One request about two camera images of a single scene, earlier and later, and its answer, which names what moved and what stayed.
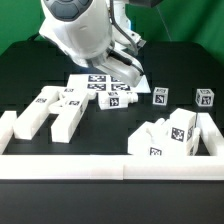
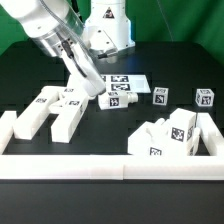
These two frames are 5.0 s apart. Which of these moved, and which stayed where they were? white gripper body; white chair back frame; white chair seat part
Moved: white gripper body
Stayed: white chair back frame; white chair seat part
